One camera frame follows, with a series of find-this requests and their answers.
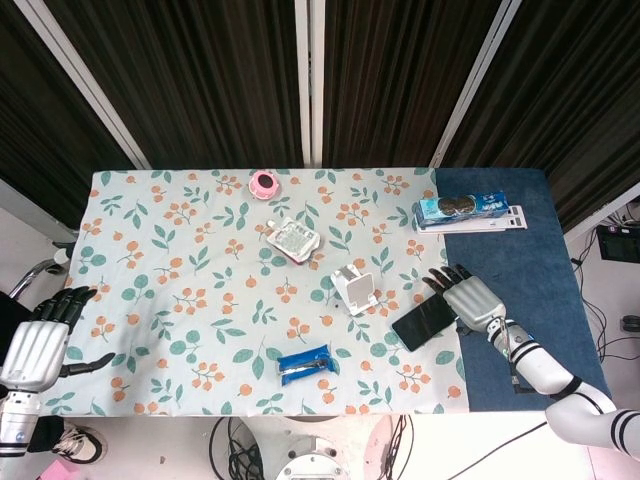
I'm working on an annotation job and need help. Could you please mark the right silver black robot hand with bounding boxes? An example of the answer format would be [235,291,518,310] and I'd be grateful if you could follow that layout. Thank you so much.
[422,264,507,337]

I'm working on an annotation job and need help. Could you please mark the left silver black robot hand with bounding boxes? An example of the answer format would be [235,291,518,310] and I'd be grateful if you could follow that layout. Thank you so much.
[0,286,117,395]

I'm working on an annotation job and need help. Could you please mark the black smartphone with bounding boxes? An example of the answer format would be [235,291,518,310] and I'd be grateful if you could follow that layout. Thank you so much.
[391,294,459,353]

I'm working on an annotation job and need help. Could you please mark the silver robot base column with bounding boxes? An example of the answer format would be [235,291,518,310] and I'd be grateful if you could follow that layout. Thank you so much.
[274,433,354,480]

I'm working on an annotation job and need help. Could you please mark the white folding phone stand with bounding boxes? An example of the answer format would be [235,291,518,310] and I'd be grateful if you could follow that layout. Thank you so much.
[330,265,384,317]

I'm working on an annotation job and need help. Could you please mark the blue felt table mat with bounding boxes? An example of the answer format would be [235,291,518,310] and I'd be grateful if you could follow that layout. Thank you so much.
[433,167,612,414]

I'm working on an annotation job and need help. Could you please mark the chrome chair leg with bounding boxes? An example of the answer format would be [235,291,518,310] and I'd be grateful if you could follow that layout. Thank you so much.
[8,239,77,300]

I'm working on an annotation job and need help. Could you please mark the blue cookie box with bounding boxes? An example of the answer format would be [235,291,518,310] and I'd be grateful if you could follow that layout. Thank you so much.
[413,192,512,232]

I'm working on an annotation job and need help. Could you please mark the white black sneaker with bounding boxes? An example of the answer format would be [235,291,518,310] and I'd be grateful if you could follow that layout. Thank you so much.
[51,419,108,464]

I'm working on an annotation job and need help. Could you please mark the pink foam block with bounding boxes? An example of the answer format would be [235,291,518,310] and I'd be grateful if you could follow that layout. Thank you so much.
[31,459,77,480]

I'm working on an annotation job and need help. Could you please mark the floral leaf fruit tablecloth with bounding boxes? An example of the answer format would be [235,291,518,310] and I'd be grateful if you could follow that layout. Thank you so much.
[38,167,472,418]

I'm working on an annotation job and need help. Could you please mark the blue foil snack packet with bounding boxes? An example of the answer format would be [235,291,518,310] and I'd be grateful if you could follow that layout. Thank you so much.
[276,342,338,388]

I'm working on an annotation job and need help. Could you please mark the silver red spout pouch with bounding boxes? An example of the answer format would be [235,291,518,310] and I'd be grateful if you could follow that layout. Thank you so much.
[266,216,324,265]

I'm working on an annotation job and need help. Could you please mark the pink round cake toy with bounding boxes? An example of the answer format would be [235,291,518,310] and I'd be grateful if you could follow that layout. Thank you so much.
[248,170,282,201]

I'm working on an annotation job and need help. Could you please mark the white partition frame post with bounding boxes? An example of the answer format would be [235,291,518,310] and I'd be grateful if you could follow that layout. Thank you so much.
[12,0,152,171]
[294,0,327,169]
[428,0,525,170]

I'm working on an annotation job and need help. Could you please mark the black floor cable bundle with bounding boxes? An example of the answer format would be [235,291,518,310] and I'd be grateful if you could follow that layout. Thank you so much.
[208,416,265,480]

